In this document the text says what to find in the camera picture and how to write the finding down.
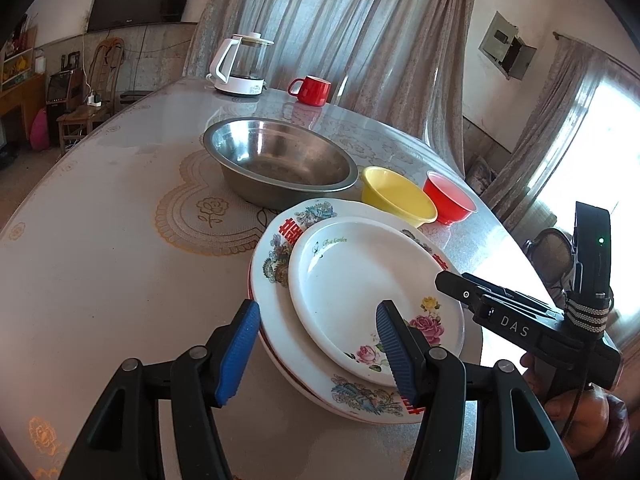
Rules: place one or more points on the pink bag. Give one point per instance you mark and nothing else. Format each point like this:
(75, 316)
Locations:
(39, 130)

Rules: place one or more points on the grey patterned cushion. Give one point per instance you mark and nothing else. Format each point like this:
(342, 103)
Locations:
(482, 175)

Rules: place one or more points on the white plate with pink roses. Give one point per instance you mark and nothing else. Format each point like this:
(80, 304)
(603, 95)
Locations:
(350, 285)

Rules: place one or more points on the red plastic bowl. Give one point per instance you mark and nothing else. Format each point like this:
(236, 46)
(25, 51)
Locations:
(450, 200)

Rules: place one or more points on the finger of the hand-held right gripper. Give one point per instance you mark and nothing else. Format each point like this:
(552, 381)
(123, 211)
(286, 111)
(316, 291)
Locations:
(510, 295)
(455, 287)

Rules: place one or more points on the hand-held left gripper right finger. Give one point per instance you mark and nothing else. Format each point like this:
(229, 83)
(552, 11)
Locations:
(395, 350)

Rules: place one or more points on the white glass electric kettle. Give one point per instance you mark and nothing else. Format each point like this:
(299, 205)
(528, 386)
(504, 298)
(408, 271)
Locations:
(240, 85)

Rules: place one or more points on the yellow plastic bowl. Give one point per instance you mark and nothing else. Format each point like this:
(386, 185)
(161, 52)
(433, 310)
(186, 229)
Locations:
(395, 195)

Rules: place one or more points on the white power strip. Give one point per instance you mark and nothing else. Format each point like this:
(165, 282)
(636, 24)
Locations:
(94, 99)

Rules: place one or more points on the person's right hand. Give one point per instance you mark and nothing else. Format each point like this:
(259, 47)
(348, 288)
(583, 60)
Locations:
(590, 415)

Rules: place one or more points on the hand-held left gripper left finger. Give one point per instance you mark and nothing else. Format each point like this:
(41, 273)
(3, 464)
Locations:
(240, 350)

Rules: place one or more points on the dark wooden bench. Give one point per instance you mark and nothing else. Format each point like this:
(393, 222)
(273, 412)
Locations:
(135, 94)

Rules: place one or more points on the red mug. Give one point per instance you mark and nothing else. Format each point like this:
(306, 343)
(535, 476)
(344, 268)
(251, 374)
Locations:
(312, 91)

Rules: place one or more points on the wide grey window curtain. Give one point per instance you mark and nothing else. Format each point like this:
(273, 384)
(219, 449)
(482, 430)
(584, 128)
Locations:
(325, 20)

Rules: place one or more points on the white plate with red characters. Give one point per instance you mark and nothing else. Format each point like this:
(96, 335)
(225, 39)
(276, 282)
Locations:
(272, 280)

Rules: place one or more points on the wooden chair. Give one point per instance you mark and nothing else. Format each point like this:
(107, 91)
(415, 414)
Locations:
(75, 119)

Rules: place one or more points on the narrow grey window curtain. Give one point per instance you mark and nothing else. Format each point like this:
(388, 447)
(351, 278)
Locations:
(545, 125)

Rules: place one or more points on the wooden desk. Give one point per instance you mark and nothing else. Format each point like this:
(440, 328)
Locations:
(20, 100)

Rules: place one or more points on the wooden desktop shelf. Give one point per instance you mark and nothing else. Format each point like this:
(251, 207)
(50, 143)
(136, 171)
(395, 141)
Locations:
(15, 67)

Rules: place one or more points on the white plate with purple flowers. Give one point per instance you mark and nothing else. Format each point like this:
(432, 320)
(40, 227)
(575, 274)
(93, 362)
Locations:
(274, 360)

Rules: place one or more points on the black floor speaker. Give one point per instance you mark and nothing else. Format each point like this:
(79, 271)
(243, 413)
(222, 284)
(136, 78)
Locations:
(57, 87)

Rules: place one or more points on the grey wall electrical box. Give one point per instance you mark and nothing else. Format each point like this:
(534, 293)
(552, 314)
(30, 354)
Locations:
(497, 40)

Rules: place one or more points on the stainless steel basin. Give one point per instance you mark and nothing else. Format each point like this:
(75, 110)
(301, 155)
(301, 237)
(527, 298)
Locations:
(280, 150)

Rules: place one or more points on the small white box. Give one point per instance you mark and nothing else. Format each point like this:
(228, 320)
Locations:
(39, 65)

